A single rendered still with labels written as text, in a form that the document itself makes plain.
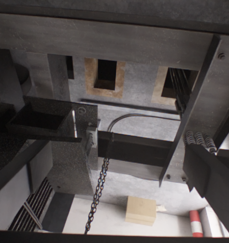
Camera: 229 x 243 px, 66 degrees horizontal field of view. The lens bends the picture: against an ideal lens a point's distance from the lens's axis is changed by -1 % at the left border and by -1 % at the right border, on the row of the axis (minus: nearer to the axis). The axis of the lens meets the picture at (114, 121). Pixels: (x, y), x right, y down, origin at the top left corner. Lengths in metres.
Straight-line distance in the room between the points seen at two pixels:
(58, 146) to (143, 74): 0.96
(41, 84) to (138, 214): 2.30
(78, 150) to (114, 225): 2.43
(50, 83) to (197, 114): 0.72
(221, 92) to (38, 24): 0.80
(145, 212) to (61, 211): 1.75
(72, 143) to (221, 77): 0.66
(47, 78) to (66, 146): 0.34
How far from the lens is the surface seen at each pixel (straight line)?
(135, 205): 2.86
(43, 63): 0.89
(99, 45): 0.77
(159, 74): 1.51
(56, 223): 1.26
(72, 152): 0.80
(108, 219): 3.15
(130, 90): 1.58
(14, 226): 0.94
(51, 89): 0.94
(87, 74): 1.58
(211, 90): 0.86
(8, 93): 1.21
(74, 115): 0.96
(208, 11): 1.44
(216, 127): 0.99
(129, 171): 1.25
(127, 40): 0.74
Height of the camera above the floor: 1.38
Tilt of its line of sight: 50 degrees down
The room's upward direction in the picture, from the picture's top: 166 degrees counter-clockwise
